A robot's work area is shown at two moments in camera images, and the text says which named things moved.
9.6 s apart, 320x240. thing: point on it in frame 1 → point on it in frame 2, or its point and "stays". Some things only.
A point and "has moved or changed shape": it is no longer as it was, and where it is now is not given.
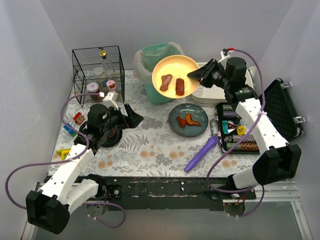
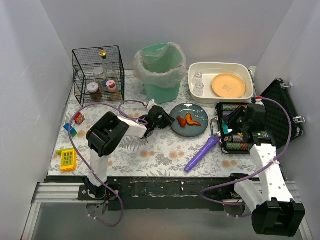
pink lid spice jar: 111,85 stays
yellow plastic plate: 170,78 has moved or changed shape
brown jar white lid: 92,87 stays
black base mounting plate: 184,193 stays
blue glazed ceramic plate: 198,115 stays
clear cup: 200,91 stays
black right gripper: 210,74 → 235,120
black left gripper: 125,118 → 163,118
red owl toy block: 79,118 stays
